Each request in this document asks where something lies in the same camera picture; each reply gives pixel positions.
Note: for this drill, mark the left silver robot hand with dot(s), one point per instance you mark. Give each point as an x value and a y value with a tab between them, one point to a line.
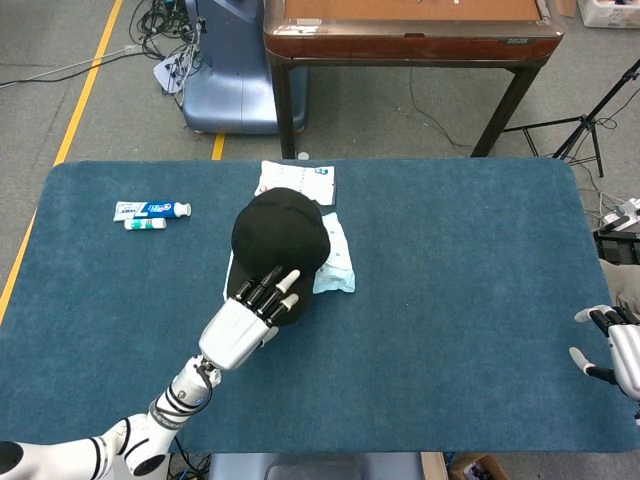
235	330

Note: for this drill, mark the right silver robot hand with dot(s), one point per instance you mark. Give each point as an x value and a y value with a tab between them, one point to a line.
627	350

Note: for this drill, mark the black baseball cap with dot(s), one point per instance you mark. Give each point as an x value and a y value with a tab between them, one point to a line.
280	230

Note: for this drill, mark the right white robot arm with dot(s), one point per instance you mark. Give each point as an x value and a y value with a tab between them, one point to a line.
637	412

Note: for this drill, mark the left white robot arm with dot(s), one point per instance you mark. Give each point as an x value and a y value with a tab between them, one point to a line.
165	415

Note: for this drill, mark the green wipes pack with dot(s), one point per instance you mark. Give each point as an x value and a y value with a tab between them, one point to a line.
227	282

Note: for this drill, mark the beige fabric bag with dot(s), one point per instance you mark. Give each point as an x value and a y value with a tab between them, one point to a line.
622	285

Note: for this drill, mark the black equipment box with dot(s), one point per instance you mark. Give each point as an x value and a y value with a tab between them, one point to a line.
617	247

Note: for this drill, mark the light blue wipes pack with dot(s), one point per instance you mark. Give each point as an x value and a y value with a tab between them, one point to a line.
337	265

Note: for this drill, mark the small green white tube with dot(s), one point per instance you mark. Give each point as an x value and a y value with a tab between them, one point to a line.
145	224

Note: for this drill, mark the white power strip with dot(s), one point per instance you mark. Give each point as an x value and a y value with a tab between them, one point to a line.
625	210

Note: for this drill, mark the blue white toothpaste tube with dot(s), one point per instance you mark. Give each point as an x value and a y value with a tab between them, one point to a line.
150	210

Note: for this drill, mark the white wipes pack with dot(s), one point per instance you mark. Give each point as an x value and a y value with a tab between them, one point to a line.
295	177

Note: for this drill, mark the blue felt table mat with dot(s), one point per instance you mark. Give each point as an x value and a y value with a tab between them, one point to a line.
425	300

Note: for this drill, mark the cardboard box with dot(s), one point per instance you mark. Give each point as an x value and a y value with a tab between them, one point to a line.
475	467

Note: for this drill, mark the wooden plank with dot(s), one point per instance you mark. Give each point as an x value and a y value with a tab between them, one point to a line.
434	467

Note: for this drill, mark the black tripod stand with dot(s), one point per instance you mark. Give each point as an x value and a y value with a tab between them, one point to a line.
582	125

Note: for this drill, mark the blue grey machine base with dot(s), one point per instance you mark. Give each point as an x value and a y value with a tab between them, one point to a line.
235	75

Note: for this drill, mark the white connector panel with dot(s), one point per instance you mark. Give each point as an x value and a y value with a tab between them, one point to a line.
167	75

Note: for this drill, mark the brown mahjong table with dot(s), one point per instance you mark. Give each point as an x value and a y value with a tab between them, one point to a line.
400	45

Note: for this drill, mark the white plastic crate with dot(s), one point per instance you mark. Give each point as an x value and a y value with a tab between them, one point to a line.
607	12

